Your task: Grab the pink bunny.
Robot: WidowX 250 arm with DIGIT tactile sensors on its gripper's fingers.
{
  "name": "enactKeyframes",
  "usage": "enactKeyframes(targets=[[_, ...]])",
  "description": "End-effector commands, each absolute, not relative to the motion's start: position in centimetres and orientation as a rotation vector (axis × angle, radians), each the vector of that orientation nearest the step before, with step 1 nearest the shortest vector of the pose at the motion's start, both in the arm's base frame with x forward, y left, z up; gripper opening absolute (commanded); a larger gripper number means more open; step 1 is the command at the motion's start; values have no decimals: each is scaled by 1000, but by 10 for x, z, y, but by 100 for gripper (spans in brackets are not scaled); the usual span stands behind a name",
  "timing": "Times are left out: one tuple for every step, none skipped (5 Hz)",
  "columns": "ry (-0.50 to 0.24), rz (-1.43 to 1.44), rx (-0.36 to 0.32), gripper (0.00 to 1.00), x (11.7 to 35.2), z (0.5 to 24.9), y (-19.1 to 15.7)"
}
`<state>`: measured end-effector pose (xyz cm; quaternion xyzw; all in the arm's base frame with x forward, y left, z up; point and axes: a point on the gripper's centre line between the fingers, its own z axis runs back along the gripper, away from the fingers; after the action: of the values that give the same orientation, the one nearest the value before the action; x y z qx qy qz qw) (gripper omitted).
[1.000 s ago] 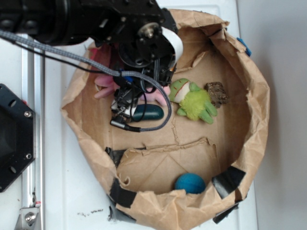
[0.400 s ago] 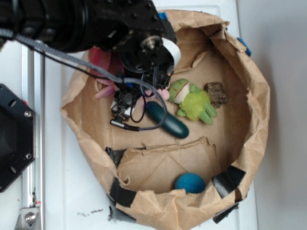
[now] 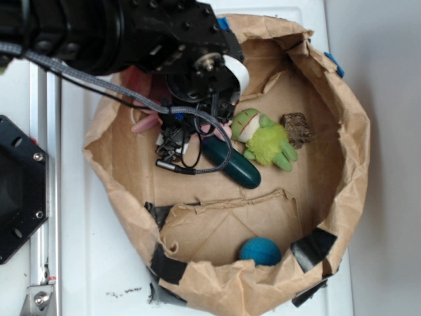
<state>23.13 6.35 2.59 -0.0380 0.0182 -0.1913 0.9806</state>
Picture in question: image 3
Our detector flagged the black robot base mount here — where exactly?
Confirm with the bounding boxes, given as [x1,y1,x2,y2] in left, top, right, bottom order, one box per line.
[1,115,48,265]

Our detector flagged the pink plush bunny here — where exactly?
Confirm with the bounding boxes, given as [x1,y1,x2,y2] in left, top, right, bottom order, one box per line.
[121,65,233,139]

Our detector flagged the grey braided cable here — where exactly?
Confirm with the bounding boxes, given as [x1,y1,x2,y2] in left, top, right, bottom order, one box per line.
[0,41,234,176]

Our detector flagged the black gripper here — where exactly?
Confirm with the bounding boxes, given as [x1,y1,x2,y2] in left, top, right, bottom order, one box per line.
[156,92,237,169]

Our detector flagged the white plastic tray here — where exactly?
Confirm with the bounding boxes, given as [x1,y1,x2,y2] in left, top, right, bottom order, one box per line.
[57,1,354,315]

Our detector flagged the green plush frog doll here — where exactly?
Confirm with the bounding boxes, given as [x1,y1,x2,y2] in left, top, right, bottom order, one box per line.
[231,108,298,172]

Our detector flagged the brown rough block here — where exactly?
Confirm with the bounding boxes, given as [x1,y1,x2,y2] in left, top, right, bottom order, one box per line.
[280,113,314,149]

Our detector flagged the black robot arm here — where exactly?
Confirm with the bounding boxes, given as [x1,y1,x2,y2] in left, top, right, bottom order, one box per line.
[1,1,249,174]

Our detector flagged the blue felt ball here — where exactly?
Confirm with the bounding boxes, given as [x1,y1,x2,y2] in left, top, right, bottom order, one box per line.
[239,237,282,266]

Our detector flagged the brown paper bag bin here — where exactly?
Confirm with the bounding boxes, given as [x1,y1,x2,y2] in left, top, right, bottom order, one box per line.
[84,14,370,315]

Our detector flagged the aluminium extrusion rail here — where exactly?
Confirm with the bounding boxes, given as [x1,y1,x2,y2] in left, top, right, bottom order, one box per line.
[20,63,61,315]

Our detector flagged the dark green oblong toy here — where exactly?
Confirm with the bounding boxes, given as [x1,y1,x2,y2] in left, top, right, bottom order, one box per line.
[201,136,261,189]

